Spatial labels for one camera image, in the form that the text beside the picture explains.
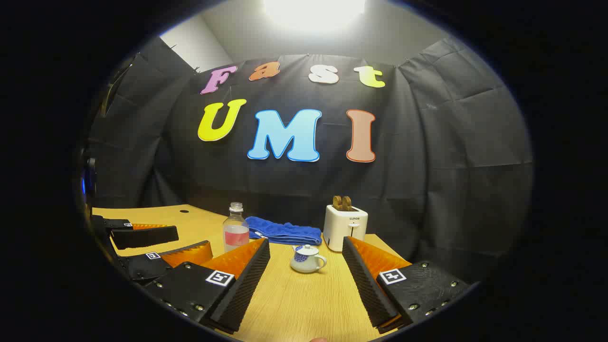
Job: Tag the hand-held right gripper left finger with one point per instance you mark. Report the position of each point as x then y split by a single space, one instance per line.
247 280

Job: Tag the white toaster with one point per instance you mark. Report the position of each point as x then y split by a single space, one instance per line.
343 228

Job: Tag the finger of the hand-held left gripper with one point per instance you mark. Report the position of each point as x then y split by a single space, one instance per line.
142 267
142 237

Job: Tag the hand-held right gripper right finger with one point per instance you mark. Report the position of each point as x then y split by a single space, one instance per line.
365 285

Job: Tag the ceiling light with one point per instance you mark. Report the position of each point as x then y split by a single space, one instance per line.
313 12

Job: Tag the clear plastic water bottle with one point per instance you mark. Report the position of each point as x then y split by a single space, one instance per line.
236 232

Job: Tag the brown bread slice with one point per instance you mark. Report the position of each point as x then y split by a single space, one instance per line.
347 203
337 203

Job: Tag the white blue patterned teacup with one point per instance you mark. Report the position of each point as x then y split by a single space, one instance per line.
306 263

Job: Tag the folded blue towel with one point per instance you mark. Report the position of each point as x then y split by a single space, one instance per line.
285 232

